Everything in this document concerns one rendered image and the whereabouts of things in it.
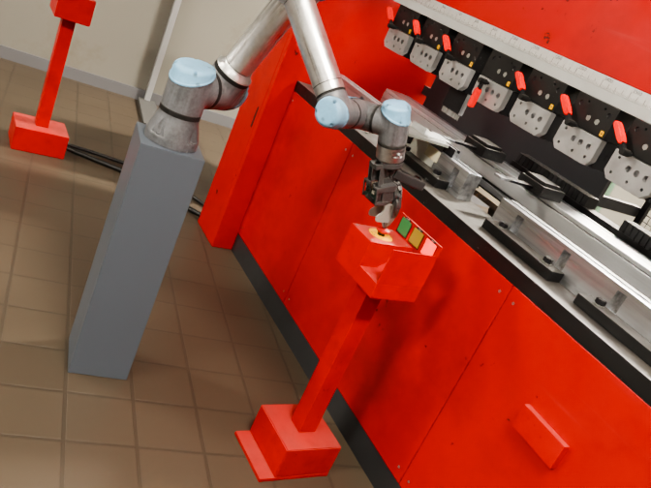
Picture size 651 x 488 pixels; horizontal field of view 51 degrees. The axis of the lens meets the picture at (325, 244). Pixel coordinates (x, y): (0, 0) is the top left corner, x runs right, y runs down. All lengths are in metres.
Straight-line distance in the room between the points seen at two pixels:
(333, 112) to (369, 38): 1.57
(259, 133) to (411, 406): 1.49
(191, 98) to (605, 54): 1.11
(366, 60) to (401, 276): 1.57
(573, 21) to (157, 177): 1.24
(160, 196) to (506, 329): 1.01
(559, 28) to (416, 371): 1.09
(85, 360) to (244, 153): 1.33
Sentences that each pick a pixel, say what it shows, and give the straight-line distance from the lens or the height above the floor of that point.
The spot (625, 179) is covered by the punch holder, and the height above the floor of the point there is 1.20.
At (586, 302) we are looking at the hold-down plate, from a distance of 1.84.
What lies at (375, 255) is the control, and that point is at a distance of 1.89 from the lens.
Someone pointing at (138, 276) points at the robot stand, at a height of 0.38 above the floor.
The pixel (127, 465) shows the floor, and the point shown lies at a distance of 2.04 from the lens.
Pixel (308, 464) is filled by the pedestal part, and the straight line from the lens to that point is 2.18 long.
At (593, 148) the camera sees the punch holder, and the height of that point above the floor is 1.22.
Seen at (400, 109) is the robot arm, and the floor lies 1.13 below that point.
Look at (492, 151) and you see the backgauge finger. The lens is 2.57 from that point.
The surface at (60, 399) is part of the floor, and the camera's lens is 2.18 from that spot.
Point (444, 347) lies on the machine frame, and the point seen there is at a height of 0.54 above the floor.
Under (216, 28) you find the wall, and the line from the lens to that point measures 5.14.
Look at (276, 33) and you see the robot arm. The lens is 1.95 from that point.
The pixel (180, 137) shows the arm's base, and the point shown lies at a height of 0.82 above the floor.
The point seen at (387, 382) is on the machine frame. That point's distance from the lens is 2.27.
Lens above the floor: 1.38
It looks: 21 degrees down
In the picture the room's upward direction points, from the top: 24 degrees clockwise
